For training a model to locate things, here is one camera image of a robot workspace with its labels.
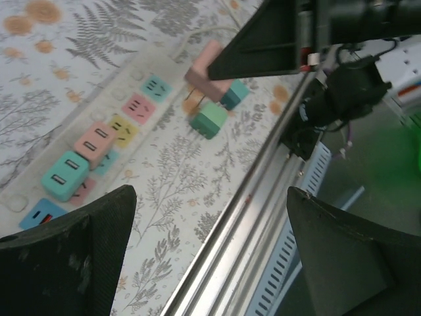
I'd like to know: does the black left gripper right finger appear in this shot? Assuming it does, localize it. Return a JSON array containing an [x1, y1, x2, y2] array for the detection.
[[287, 186, 421, 316]]

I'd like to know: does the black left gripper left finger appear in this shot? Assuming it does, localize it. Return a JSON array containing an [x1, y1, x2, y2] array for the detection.
[[0, 184, 137, 316]]

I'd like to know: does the teal cube plug adapter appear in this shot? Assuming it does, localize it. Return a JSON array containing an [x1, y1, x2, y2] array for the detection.
[[41, 150, 90, 202], [220, 79, 251, 111]]

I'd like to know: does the pink cube plug adapter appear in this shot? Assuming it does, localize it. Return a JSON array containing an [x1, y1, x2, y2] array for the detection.
[[184, 39, 236, 111], [74, 121, 118, 171]]

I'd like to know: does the green cube plug adapter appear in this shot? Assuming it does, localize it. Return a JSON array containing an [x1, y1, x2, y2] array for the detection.
[[189, 101, 229, 141]]

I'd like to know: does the white power strip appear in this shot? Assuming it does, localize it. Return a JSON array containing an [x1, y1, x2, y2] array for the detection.
[[0, 42, 198, 231]]

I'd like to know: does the white plastic tube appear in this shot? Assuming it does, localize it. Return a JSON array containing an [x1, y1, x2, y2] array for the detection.
[[340, 186, 366, 211]]

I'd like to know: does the floral table mat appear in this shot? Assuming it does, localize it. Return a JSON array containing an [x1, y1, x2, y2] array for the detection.
[[0, 0, 310, 316]]

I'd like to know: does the white slotted cable duct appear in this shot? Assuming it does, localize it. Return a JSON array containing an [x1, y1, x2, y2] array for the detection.
[[245, 143, 332, 316]]

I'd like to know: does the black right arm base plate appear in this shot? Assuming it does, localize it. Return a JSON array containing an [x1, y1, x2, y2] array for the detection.
[[278, 130, 318, 162]]

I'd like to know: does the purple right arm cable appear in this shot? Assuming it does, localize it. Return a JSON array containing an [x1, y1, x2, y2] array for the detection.
[[334, 124, 358, 159]]

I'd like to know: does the aluminium front rail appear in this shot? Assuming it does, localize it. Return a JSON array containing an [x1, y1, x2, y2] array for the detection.
[[159, 70, 325, 316]]

